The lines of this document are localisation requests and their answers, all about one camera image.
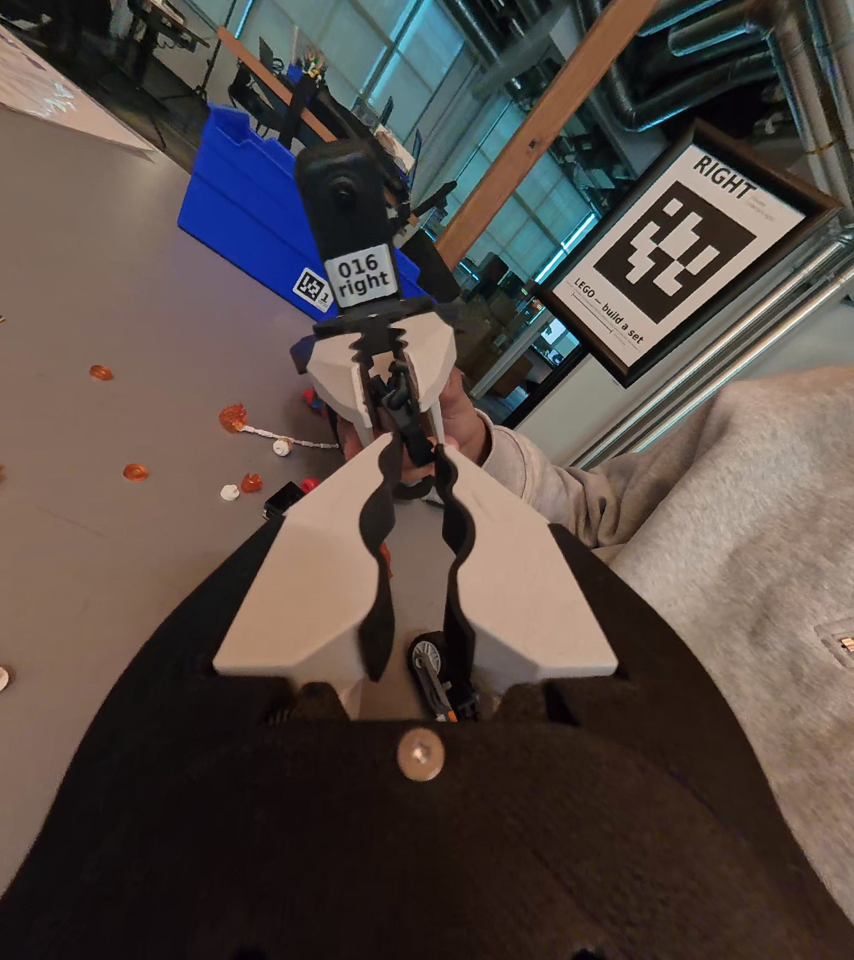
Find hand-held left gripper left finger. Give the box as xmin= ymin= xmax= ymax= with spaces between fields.
xmin=213 ymin=433 xmax=403 ymax=721

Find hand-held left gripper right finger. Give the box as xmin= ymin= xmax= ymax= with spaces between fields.
xmin=433 ymin=442 xmax=620 ymax=696

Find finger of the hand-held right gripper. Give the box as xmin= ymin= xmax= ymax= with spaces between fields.
xmin=307 ymin=328 xmax=382 ymax=451
xmin=395 ymin=311 xmax=460 ymax=445

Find person's right forearm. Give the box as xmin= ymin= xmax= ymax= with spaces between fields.
xmin=481 ymin=422 xmax=668 ymax=552

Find black boxy lego piece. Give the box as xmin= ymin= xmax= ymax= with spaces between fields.
xmin=262 ymin=482 xmax=305 ymax=521

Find lego wheel assembly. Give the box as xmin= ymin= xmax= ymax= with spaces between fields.
xmin=406 ymin=632 xmax=482 ymax=723

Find person's right hand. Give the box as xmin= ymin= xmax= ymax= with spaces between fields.
xmin=436 ymin=367 xmax=493 ymax=470

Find blue plastic bin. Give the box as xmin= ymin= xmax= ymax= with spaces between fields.
xmin=178 ymin=103 xmax=432 ymax=314

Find wooden desk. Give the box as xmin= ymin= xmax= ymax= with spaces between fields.
xmin=215 ymin=26 xmax=415 ymax=226

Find wooden beam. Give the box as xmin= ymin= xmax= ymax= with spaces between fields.
xmin=434 ymin=0 xmax=661 ymax=264

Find framed marker sign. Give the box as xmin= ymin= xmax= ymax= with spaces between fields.
xmin=538 ymin=118 xmax=846 ymax=390

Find white printed sheet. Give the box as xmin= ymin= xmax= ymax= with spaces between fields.
xmin=0 ymin=0 xmax=160 ymax=160

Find silver ventilation ducts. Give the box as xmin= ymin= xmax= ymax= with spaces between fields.
xmin=577 ymin=0 xmax=854 ymax=249

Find white lego string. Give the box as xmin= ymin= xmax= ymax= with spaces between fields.
xmin=247 ymin=423 xmax=340 ymax=451

